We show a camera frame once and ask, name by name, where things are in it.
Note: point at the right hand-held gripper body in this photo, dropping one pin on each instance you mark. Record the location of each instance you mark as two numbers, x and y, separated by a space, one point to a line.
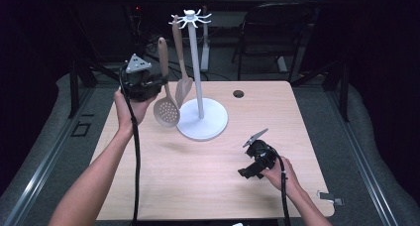
262 156

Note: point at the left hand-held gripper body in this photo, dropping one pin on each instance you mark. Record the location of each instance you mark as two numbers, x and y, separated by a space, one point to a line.
140 87

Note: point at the beige solid spatula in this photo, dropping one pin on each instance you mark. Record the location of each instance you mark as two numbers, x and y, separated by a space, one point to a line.
180 90

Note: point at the beige perforated skimmer spoon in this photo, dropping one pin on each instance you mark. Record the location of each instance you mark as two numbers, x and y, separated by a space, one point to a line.
166 112

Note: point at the white utensil rack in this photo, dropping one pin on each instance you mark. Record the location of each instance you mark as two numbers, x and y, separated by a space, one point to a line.
208 120

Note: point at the person's left hand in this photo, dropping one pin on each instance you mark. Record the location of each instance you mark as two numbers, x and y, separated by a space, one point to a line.
127 113

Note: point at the person's right hand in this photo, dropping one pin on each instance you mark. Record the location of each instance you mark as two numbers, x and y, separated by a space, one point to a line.
289 176

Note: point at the grey tape strip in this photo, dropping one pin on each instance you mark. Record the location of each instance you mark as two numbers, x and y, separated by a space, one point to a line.
328 197

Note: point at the black folding chair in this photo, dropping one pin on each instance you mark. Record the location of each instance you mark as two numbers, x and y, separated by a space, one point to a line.
274 27

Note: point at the black metal frame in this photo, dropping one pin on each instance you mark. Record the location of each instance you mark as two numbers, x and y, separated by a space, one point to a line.
344 93
74 87

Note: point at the aluminium floor rail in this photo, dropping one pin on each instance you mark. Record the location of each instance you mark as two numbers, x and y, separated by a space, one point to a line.
43 163
361 160

